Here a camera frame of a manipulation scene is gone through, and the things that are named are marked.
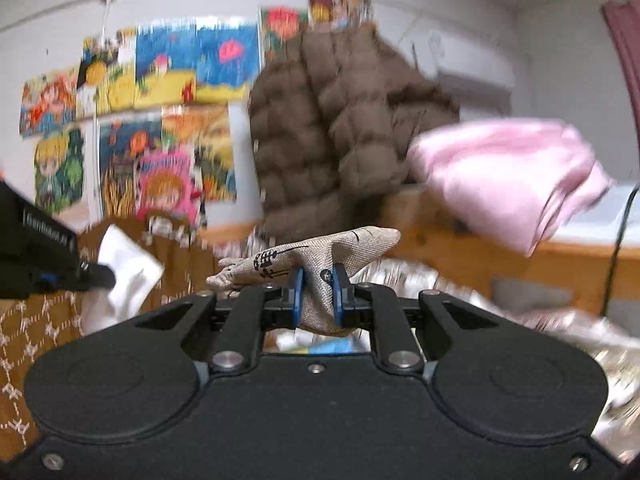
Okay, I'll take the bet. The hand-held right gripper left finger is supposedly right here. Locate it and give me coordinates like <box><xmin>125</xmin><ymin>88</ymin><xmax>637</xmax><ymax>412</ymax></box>
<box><xmin>132</xmin><ymin>267</ymin><xmax>306</xmax><ymax>375</ymax></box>

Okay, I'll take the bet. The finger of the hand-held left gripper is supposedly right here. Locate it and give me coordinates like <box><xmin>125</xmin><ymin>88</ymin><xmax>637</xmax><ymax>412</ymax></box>
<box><xmin>77</xmin><ymin>260</ymin><xmax>117</xmax><ymax>291</ymax></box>

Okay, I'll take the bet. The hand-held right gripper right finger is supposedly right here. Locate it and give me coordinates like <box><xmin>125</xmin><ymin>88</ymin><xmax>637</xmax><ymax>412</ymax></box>
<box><xmin>332</xmin><ymin>264</ymin><xmax>508</xmax><ymax>375</ymax></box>

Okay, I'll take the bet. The white cloth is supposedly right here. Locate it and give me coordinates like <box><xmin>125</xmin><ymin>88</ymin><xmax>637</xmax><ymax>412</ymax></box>
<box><xmin>80</xmin><ymin>224</ymin><xmax>166</xmax><ymax>336</ymax></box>

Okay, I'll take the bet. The beige printed cloth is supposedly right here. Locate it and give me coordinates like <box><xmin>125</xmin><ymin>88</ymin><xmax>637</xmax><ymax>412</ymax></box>
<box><xmin>206</xmin><ymin>226</ymin><xmax>402</xmax><ymax>336</ymax></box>

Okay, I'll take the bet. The colourful patchwork cloth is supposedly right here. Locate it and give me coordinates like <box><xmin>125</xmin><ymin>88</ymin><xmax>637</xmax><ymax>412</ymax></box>
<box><xmin>264</xmin><ymin>331</ymin><xmax>372</xmax><ymax>356</ymax></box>

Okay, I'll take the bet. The blond cartoon girl poster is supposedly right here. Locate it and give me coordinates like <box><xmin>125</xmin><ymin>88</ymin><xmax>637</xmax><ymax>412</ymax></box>
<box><xmin>34</xmin><ymin>127</ymin><xmax>86</xmax><ymax>216</ymax></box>

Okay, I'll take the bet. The brown embroidered blanket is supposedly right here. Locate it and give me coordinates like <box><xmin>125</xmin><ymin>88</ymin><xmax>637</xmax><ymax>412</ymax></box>
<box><xmin>0</xmin><ymin>215</ymin><xmax>266</xmax><ymax>448</ymax></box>

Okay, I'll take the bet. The pink cartoon girl poster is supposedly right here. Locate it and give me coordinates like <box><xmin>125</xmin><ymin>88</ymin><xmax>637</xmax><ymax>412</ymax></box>
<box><xmin>137</xmin><ymin>152</ymin><xmax>206</xmax><ymax>226</ymax></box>

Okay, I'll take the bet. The brown puffer jacket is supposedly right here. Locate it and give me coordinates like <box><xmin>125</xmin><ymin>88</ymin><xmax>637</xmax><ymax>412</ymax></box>
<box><xmin>248</xmin><ymin>22</ymin><xmax>461</xmax><ymax>246</ymax></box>

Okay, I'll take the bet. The pink garment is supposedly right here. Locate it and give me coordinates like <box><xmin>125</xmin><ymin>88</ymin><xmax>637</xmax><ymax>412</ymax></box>
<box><xmin>406</xmin><ymin>119</ymin><xmax>616</xmax><ymax>258</ymax></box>

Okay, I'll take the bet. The white floral blanket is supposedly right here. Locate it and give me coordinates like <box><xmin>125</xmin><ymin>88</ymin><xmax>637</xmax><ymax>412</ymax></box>
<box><xmin>350</xmin><ymin>257</ymin><xmax>640</xmax><ymax>463</ymax></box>

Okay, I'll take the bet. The dark pink curtain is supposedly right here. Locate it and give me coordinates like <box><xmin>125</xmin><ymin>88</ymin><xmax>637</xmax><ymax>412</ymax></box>
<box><xmin>601</xmin><ymin>0</ymin><xmax>640</xmax><ymax>181</ymax></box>

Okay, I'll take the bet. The pumpkin wall poster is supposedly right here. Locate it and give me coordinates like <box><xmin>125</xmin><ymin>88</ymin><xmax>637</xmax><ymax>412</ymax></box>
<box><xmin>97</xmin><ymin>120</ymin><xmax>163</xmax><ymax>216</ymax></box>

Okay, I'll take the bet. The red-haired cartoon wall poster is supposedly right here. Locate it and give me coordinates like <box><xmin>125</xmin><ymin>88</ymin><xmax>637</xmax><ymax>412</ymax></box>
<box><xmin>20</xmin><ymin>67</ymin><xmax>81</xmax><ymax>136</ymax></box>

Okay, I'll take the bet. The orange landscape wall poster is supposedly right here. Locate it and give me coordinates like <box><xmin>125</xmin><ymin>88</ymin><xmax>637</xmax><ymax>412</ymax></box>
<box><xmin>162</xmin><ymin>105</ymin><xmax>237</xmax><ymax>203</ymax></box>

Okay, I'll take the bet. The yellow and black wall poster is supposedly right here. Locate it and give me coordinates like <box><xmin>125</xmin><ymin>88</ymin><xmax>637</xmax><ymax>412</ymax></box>
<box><xmin>80</xmin><ymin>30</ymin><xmax>138</xmax><ymax>116</ymax></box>

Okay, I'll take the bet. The blue and yellow wall poster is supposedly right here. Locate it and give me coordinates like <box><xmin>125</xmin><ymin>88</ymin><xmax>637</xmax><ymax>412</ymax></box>
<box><xmin>135</xmin><ymin>20</ymin><xmax>198</xmax><ymax>108</ymax></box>

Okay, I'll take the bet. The blue wall poster pink shape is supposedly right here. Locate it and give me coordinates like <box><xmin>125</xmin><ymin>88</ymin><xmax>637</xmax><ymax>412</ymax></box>
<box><xmin>195</xmin><ymin>20</ymin><xmax>261</xmax><ymax>103</ymax></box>

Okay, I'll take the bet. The red flower wall poster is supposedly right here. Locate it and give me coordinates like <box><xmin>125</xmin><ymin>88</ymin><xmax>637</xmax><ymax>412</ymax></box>
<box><xmin>260</xmin><ymin>7</ymin><xmax>311</xmax><ymax>66</ymax></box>

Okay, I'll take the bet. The black cable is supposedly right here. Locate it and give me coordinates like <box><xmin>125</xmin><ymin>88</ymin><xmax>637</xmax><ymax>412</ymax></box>
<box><xmin>602</xmin><ymin>192</ymin><xmax>636</xmax><ymax>316</ymax></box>

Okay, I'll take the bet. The small colourful wall poster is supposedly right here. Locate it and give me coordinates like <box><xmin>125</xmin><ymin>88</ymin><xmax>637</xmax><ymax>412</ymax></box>
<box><xmin>305</xmin><ymin>0</ymin><xmax>373</xmax><ymax>28</ymax></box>

